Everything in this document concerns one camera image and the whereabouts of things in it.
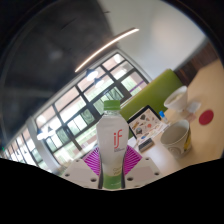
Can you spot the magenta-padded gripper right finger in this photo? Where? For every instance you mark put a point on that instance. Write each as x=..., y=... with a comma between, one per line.
x=145, y=171

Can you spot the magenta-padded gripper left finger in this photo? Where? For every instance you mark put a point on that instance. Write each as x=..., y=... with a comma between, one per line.
x=78, y=171

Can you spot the white green-capped drink bottle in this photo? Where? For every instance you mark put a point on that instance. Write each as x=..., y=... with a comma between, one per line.
x=112, y=140

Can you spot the white paper cup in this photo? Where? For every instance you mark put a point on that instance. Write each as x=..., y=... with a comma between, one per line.
x=176, y=137

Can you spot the black sticker-covered laptop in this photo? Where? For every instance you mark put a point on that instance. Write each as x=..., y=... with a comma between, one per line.
x=145, y=120

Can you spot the small blue-capped bottle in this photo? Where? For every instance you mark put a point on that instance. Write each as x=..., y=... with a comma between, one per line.
x=163, y=116

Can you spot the green upholstered booth bench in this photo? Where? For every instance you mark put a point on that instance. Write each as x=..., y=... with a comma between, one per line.
x=150, y=95

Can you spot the white ceramic bowl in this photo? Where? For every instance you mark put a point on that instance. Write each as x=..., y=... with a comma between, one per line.
x=175, y=99

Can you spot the white paper napkin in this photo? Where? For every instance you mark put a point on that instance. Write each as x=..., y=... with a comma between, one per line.
x=193, y=107

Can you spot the flat round red coaster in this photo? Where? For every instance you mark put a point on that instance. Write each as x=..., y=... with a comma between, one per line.
x=206, y=117

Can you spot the long linear ceiling light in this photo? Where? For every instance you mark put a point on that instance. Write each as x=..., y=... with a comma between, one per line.
x=106, y=50

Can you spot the black-framed window wall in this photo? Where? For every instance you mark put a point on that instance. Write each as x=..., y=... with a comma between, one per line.
x=73, y=113

